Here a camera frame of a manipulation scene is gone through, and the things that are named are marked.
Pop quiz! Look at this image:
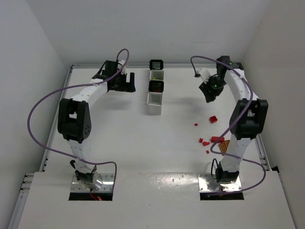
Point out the far white slatted container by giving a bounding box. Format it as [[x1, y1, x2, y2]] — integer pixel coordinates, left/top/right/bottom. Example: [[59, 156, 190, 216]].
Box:
[[150, 70, 164, 81]]

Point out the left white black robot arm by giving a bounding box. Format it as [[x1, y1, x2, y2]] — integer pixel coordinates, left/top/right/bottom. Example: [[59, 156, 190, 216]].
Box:
[[57, 60, 135, 189]]

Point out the near black slatted container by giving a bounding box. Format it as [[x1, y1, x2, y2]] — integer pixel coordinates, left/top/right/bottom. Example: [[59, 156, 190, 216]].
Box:
[[148, 80, 164, 93]]

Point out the black slatted container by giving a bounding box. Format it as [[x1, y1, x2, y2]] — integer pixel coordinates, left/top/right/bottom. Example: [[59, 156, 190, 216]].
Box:
[[148, 80, 164, 93], [149, 59, 163, 70]]

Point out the near white slatted container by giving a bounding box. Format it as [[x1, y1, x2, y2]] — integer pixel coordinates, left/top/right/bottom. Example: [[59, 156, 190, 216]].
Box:
[[147, 92, 163, 115]]

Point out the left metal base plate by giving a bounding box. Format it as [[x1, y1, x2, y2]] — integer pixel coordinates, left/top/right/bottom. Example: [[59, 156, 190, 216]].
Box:
[[70, 173, 114, 193]]

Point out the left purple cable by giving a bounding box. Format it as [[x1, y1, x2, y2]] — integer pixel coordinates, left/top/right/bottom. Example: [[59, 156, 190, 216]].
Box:
[[27, 49, 131, 189]]

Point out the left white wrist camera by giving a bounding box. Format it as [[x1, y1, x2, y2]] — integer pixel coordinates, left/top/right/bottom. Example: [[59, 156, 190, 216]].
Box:
[[117, 60, 127, 75]]

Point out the metal base plate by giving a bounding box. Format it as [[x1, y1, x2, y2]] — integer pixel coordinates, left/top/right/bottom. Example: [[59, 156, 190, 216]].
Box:
[[70, 173, 114, 193], [198, 174, 242, 193]]

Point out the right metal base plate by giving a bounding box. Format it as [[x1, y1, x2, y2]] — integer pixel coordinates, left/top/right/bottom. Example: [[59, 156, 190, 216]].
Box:
[[198, 174, 242, 193]]

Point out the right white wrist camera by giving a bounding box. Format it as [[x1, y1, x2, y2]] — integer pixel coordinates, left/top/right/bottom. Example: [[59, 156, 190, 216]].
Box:
[[195, 68, 212, 83]]

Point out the far black slatted container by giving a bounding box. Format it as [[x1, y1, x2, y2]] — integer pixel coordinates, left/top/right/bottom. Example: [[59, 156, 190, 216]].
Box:
[[149, 59, 163, 70]]

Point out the orange lego plate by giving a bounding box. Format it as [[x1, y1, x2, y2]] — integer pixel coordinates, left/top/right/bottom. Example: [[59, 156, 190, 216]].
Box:
[[218, 140, 230, 153]]

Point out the long red lego brick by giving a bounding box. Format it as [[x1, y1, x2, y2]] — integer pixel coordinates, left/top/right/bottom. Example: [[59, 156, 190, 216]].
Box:
[[210, 136, 225, 143]]

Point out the purple cable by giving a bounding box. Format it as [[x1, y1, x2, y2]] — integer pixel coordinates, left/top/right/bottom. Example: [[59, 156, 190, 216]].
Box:
[[190, 55, 266, 195], [27, 49, 131, 189]]

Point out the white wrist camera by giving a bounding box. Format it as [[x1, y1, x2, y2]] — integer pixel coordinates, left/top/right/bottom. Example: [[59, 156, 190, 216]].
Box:
[[195, 68, 212, 83], [117, 60, 127, 75]]

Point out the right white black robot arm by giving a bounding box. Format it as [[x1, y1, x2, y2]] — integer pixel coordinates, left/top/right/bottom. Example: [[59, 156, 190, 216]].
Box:
[[198, 56, 268, 183]]

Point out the red square lego brick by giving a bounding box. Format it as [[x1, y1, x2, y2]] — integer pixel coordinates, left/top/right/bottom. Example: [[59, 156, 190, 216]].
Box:
[[209, 115, 218, 124]]

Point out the white slatted container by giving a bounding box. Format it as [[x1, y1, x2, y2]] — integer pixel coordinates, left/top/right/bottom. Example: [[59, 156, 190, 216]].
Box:
[[150, 70, 164, 81], [147, 92, 163, 115]]

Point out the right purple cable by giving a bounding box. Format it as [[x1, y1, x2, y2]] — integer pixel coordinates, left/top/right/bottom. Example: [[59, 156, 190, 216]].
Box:
[[190, 55, 266, 195]]

